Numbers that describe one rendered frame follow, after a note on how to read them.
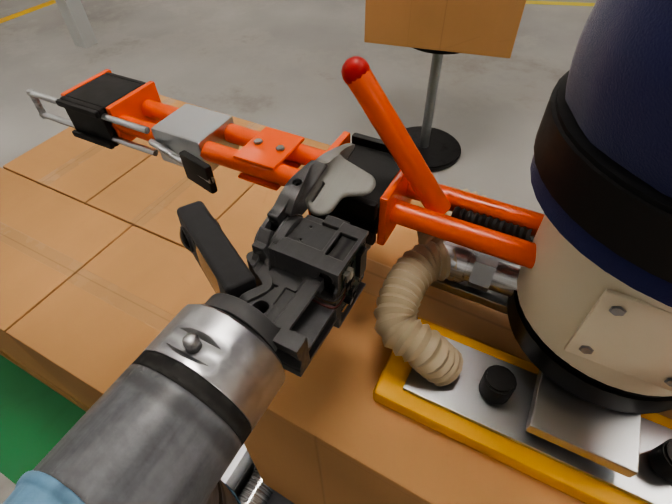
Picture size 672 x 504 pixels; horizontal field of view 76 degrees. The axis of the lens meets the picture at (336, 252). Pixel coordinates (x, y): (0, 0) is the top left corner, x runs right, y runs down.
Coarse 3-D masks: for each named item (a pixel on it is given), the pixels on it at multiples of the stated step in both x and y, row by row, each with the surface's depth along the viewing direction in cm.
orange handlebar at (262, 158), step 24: (144, 120) 51; (216, 144) 47; (240, 144) 49; (264, 144) 46; (288, 144) 46; (240, 168) 46; (264, 168) 44; (288, 168) 44; (408, 192) 42; (456, 192) 41; (408, 216) 39; (432, 216) 39; (504, 216) 39; (528, 216) 39; (456, 240) 38; (480, 240) 37; (504, 240) 37; (528, 264) 36
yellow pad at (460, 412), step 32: (480, 352) 42; (384, 384) 41; (416, 384) 40; (480, 384) 39; (512, 384) 38; (416, 416) 39; (448, 416) 39; (480, 416) 38; (512, 416) 38; (480, 448) 38; (512, 448) 37; (544, 448) 36; (640, 448) 36; (544, 480) 36; (576, 480) 35; (608, 480) 35; (640, 480) 35
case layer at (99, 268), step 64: (256, 128) 156; (0, 192) 134; (64, 192) 133; (128, 192) 133; (192, 192) 132; (256, 192) 132; (0, 256) 116; (64, 256) 115; (128, 256) 115; (192, 256) 115; (0, 320) 102; (64, 320) 102; (128, 320) 101; (64, 384) 116
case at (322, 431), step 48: (432, 288) 51; (336, 336) 47; (480, 336) 46; (288, 384) 43; (336, 384) 43; (288, 432) 43; (336, 432) 40; (384, 432) 40; (432, 432) 40; (288, 480) 60; (336, 480) 46; (384, 480) 38; (432, 480) 37; (480, 480) 37; (528, 480) 37
